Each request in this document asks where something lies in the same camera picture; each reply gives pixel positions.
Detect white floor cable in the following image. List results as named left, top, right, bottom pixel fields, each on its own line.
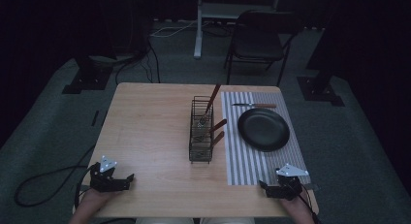
left=149, top=19, right=199, bottom=39

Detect light wooden table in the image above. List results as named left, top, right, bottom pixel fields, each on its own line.
left=72, top=81, right=320, bottom=218

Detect black folding chair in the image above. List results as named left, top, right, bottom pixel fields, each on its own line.
left=223, top=9, right=304, bottom=88

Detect person's right hand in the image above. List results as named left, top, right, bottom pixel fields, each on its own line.
left=280, top=188, right=312, bottom=218

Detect wooden handled spoon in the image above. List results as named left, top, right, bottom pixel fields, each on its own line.
left=193, top=118, right=228, bottom=143

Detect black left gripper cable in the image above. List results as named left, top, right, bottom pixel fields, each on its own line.
left=14, top=144, right=99, bottom=215

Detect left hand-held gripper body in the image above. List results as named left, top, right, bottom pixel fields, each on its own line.
left=89, top=154, right=128, bottom=193

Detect wooden handled knife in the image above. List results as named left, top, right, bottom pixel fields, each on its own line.
left=231, top=102, right=278, bottom=109

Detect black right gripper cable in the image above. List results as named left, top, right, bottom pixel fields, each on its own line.
left=298, top=192, right=324, bottom=224

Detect person's left hand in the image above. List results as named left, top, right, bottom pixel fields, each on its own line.
left=78, top=187, right=121, bottom=213

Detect wooden handled utensil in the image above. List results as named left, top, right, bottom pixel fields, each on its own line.
left=206, top=130, right=226, bottom=147

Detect black round plate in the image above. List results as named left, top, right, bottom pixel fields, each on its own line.
left=237, top=108, right=291, bottom=153

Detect black stand base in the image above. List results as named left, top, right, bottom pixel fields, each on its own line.
left=61, top=54, right=114, bottom=95
left=296, top=68, right=346, bottom=108

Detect wooden handled fork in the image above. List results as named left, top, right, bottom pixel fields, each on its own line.
left=197, top=83, right=223, bottom=127

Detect black wire cutlery rack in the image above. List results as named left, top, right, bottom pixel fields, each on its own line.
left=188, top=95, right=215, bottom=165

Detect grey white striped placemat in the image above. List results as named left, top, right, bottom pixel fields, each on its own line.
left=220, top=90, right=312, bottom=187

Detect white metal stand frame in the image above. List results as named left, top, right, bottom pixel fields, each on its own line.
left=193, top=0, right=283, bottom=59

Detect black floor cables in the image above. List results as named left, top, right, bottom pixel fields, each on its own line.
left=113, top=39, right=162, bottom=85

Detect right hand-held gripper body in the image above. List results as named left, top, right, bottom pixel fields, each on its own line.
left=267, top=163, right=310, bottom=201

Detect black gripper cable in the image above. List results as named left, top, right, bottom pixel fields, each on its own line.
left=14, top=144, right=99, bottom=215
left=298, top=192, right=324, bottom=224

